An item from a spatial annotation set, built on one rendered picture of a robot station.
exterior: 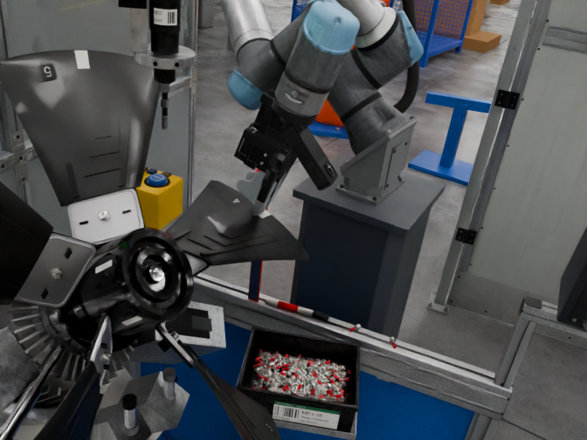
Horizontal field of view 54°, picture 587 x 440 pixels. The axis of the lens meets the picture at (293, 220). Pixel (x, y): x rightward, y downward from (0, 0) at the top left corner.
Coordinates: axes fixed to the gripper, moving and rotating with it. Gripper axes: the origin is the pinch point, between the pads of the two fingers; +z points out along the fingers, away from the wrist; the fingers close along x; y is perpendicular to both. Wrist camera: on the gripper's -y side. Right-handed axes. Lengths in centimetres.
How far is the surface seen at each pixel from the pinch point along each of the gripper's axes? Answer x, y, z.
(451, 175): -310, -47, 101
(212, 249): 16.1, 0.9, -0.5
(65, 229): -35, 59, 66
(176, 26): 22.6, 13.2, -30.7
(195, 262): 20.3, 1.3, -0.3
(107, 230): 28.6, 11.4, -4.3
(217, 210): 4.8, 5.9, 1.4
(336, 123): -347, 47, 126
